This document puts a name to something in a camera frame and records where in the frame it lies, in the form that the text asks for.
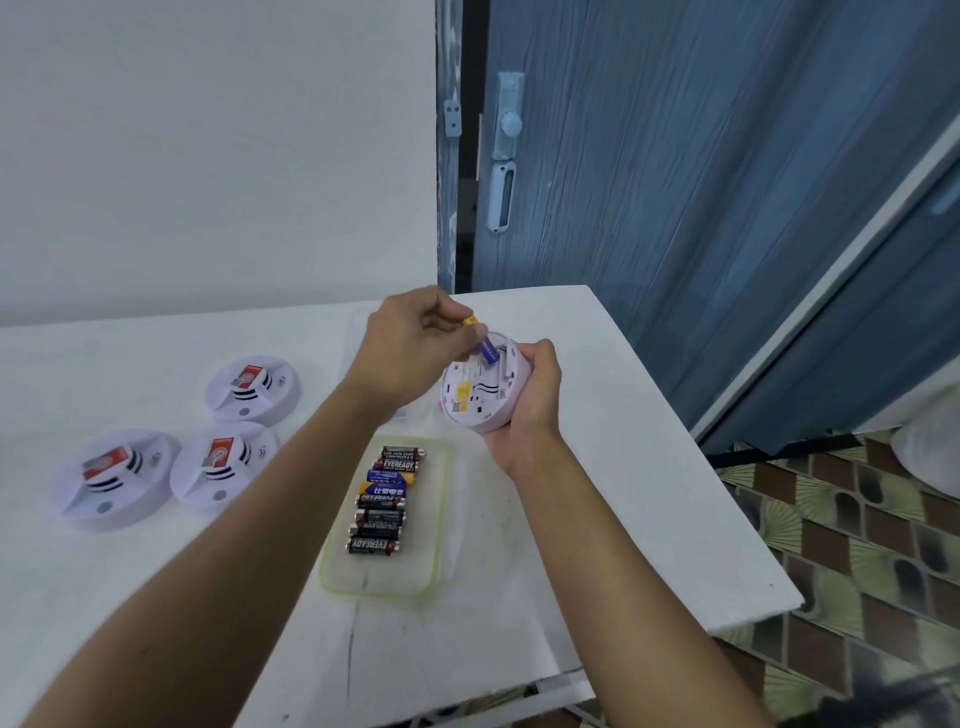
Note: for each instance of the person's left hand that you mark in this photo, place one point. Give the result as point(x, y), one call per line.
point(401, 349)

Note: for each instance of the white round smoke detector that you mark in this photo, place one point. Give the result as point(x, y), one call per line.
point(253, 388)
point(480, 394)
point(112, 478)
point(222, 466)

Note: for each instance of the person's right forearm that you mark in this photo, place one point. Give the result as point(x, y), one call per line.
point(622, 600)

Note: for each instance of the blue door frame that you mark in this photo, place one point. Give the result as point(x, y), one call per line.
point(448, 150)

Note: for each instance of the light blue door lock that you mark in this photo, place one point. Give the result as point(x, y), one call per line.
point(504, 150)

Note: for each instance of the person's right thumb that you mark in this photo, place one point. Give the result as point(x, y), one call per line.
point(541, 358)

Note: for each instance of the light blue strike plate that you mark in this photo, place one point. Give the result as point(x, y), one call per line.
point(452, 119)

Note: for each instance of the blue and yellow battery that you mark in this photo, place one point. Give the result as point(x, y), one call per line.
point(486, 343)

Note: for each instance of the person's right hand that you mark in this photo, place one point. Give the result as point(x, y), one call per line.
point(534, 409)

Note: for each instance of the person's left forearm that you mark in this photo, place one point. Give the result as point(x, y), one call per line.
point(217, 570)

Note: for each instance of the clear tray with green rim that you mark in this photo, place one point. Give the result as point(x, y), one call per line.
point(390, 574)

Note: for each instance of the row of batteries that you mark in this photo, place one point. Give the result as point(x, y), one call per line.
point(381, 504)

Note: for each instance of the white metal table frame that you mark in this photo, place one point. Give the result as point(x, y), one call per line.
point(525, 697)

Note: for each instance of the person's left thumb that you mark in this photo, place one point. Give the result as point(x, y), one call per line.
point(444, 325)

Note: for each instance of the white plastic bag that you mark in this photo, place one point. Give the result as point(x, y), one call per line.
point(930, 446)

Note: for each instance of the blue wooden door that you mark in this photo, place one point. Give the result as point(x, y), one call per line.
point(675, 165)

